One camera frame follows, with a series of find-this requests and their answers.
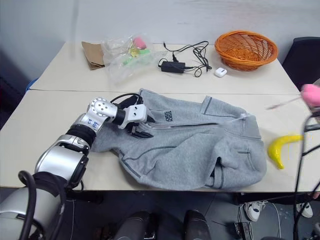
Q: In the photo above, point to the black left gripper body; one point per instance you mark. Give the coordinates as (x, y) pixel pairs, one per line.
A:
(137, 126)

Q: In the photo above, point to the white earbuds case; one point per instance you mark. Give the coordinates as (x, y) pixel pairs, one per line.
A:
(220, 72)

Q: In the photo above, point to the brown paper bag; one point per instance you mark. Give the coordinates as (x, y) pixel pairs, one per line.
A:
(93, 55)

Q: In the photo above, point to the black chair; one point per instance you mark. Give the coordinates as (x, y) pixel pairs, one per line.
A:
(303, 60)

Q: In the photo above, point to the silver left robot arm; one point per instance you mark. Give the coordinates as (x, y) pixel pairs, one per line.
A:
(62, 160)

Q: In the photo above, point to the clear plastic bag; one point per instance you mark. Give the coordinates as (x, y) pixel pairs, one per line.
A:
(117, 68)

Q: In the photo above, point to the dark rounded shape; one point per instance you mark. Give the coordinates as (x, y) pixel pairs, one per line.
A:
(196, 225)
(137, 225)

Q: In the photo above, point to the black metal stand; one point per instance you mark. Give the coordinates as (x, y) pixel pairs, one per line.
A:
(301, 160)

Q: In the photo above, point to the orange woven basket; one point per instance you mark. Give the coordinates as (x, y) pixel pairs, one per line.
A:
(246, 53)

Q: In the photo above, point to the grey zip jacket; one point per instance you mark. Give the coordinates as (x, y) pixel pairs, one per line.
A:
(190, 147)

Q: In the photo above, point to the pink fluffy object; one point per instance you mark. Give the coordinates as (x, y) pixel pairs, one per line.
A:
(312, 94)

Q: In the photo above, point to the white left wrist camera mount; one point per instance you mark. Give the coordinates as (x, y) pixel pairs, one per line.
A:
(136, 113)

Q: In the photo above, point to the white sneaker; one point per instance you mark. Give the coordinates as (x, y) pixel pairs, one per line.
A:
(253, 210)
(305, 208)

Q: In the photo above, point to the silver robot torso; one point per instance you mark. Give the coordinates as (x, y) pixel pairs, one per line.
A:
(12, 207)

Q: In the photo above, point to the pink toy in bag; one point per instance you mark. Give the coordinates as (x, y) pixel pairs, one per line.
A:
(139, 42)

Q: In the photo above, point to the black power adapter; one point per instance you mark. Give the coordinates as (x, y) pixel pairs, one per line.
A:
(171, 66)

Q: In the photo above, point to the yellow toy banana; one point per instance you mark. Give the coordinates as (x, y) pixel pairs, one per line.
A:
(275, 150)

